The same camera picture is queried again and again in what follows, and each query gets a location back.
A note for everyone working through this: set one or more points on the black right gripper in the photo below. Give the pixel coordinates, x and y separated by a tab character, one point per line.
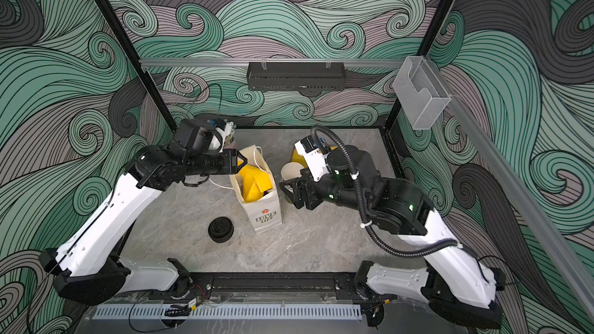
303	184

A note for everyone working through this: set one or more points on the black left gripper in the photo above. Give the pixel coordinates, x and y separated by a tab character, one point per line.
229	161

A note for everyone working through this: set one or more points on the white green paper bag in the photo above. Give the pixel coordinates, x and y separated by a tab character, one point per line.
264	214

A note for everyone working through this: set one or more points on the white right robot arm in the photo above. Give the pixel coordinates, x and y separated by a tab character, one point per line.
454	283

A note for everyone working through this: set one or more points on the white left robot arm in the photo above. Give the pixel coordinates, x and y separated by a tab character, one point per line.
87	269

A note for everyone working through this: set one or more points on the stack of green paper cups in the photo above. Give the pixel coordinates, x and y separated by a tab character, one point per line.
289	172

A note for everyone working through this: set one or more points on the yellow paper napkin stack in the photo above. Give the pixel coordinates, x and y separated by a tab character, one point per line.
299	155

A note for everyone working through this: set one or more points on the stack of black cup lids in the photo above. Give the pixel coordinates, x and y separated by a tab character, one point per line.
221	230

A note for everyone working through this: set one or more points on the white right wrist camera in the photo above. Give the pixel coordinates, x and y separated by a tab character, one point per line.
317	174

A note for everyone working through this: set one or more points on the black wall shelf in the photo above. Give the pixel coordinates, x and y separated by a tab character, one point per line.
296	77

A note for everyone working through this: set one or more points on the black cage frame post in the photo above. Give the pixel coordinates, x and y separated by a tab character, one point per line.
133	57

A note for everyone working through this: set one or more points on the aluminium wall rail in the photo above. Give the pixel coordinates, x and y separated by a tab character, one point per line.
244	62

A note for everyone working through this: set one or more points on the white slotted cable duct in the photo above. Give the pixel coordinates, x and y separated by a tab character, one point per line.
233	311

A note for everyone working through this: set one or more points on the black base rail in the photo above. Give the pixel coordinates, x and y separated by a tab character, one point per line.
278	283

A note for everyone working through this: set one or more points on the clear acrylic wall pocket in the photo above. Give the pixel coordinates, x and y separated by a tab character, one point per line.
421	90

